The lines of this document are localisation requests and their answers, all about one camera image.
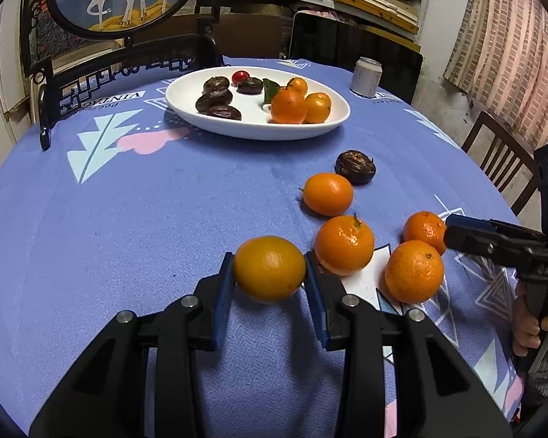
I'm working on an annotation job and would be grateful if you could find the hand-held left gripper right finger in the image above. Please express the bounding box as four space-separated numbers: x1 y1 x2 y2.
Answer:
304 251 514 438

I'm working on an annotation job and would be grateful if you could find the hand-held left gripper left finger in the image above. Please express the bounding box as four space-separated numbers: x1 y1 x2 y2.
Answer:
28 252 236 438

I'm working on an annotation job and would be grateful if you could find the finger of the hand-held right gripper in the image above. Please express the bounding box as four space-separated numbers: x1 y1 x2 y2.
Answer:
446 214 548 244
444 225 536 262

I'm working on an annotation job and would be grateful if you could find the dimpled orange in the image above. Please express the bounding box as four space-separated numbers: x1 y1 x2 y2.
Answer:
402 211 448 256

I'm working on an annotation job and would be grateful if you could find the yellowish orange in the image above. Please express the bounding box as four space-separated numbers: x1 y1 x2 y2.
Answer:
233 235 307 304

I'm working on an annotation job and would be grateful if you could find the white oval plate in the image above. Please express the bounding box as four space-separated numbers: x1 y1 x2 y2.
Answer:
165 66 351 141

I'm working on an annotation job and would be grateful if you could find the small smooth orange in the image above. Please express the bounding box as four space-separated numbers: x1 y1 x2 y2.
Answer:
304 92 332 124

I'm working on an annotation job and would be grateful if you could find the large dark water chestnut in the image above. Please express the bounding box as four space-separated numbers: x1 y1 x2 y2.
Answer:
195 90 233 113

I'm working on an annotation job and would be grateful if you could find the small orange with green leaf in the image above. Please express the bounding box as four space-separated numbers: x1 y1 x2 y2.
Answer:
262 77 309 105

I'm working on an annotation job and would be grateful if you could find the person's right hand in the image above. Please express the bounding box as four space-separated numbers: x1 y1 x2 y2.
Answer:
511 281 548 357

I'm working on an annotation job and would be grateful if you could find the orange with short stem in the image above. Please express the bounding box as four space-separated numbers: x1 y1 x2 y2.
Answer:
313 214 375 277

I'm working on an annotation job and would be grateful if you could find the large round orange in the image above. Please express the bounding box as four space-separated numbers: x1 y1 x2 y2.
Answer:
384 239 445 305

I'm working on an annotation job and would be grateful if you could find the brown wooden slatted chair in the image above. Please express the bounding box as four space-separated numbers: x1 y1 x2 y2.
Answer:
461 110 542 217

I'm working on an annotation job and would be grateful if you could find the smooth oval orange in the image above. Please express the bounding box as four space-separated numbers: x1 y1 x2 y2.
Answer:
299 172 354 217

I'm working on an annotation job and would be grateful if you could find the brick pattern curtain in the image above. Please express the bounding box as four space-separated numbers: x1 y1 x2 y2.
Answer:
443 0 548 147

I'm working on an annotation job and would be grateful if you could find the pale drink can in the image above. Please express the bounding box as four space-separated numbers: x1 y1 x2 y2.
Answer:
350 57 383 99

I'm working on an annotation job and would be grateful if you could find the white metal shelf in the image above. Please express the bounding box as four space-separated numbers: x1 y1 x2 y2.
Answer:
194 0 434 55

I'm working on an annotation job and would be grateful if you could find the black chair back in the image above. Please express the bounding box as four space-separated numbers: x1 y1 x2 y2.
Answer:
290 11 424 105

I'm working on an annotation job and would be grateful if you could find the stack of yellow frames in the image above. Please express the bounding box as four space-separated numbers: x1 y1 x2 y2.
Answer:
326 0 420 39

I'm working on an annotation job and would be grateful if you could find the pink cloth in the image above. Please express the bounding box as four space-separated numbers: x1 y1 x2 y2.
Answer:
297 7 336 21

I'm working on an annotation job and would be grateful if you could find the brown cardboard box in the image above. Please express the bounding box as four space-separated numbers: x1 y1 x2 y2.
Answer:
210 2 293 62

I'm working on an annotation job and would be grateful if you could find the patterned framed picture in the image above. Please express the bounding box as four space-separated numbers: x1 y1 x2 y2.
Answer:
30 9 119 67

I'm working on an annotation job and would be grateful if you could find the white leaning board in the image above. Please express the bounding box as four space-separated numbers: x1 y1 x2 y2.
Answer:
0 0 39 147

